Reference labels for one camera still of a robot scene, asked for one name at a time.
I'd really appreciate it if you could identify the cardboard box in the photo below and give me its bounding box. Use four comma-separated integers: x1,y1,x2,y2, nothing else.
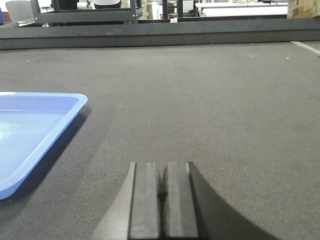
287,0,320,19

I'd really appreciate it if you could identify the blue plastic tray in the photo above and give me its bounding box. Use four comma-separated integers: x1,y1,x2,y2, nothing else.
0,92,88,200

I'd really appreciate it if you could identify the white table background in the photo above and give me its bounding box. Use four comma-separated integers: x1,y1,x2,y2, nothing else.
195,0,288,18

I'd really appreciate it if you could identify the black table edge rail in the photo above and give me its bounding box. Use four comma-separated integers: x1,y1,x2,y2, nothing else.
0,17,320,50

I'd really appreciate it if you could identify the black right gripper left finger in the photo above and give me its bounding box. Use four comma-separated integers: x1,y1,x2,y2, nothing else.
89,162,161,240

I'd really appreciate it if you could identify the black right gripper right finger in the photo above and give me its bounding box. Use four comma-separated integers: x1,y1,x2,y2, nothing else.
162,162,275,240

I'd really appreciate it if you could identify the dark metal cart frame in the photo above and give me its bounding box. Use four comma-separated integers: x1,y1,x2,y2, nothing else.
30,0,143,25

